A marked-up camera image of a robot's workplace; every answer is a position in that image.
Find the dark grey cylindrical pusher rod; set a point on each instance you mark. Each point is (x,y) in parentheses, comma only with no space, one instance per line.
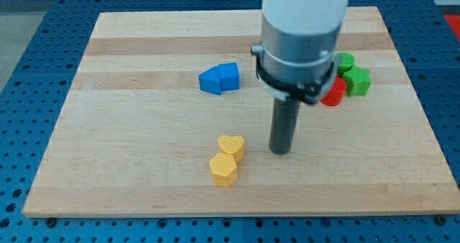
(284,119)

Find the yellow heart block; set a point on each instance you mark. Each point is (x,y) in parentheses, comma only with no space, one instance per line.
(232,145)

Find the yellow hexagon block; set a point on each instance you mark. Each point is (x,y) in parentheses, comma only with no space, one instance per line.
(224,169)

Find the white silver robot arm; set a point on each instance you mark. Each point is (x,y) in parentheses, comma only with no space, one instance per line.
(295,59)

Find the wooden board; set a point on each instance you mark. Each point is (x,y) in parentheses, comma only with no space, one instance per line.
(136,132)

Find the red cylinder block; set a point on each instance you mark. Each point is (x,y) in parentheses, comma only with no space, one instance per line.
(336,93)

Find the blue pentagon block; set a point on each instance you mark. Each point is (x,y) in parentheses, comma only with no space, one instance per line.
(229,76)

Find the green star block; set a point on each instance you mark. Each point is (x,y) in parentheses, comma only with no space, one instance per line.
(357,81)

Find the green cylinder block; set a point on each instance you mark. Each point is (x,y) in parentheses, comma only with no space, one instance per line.
(346,62)

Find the blue triangular block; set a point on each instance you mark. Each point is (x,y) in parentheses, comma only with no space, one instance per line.
(210,82)

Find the red object at edge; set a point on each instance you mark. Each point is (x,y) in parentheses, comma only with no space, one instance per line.
(453,21)

